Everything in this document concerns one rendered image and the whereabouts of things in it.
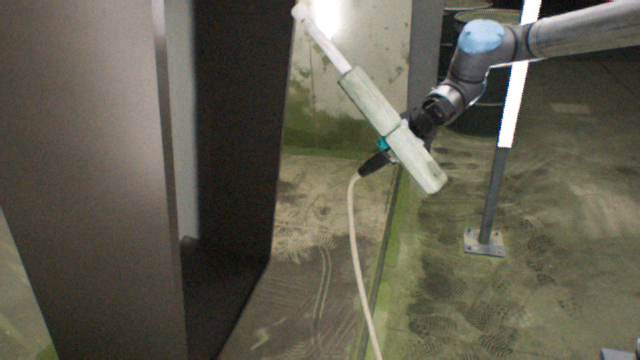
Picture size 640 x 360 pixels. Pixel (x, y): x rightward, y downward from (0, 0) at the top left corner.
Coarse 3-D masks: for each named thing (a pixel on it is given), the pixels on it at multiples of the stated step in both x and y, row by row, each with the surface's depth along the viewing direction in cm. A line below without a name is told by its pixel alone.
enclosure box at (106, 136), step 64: (0, 0) 51; (64, 0) 48; (128, 0) 46; (192, 0) 106; (256, 0) 102; (0, 64) 56; (64, 64) 53; (128, 64) 51; (192, 64) 116; (256, 64) 111; (0, 128) 63; (64, 128) 59; (128, 128) 56; (192, 128) 128; (256, 128) 122; (0, 192) 71; (64, 192) 67; (128, 192) 63; (192, 192) 142; (256, 192) 134; (64, 256) 76; (128, 256) 71; (192, 256) 146; (256, 256) 150; (64, 320) 89; (128, 320) 82; (192, 320) 124
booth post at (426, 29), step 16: (416, 0) 237; (432, 0) 235; (416, 16) 242; (432, 16) 239; (416, 32) 246; (432, 32) 244; (416, 48) 251; (432, 48) 249; (416, 64) 256; (432, 64) 254; (416, 80) 262; (432, 80) 259; (416, 96) 267
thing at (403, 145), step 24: (312, 24) 84; (336, 48) 85; (360, 72) 84; (360, 96) 83; (384, 120) 83; (408, 144) 83; (360, 168) 100; (408, 168) 85; (432, 168) 82; (432, 192) 84
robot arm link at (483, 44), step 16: (464, 32) 91; (480, 32) 90; (496, 32) 90; (464, 48) 92; (480, 48) 90; (496, 48) 91; (512, 48) 92; (464, 64) 94; (480, 64) 93; (496, 64) 95; (464, 80) 97; (480, 80) 97
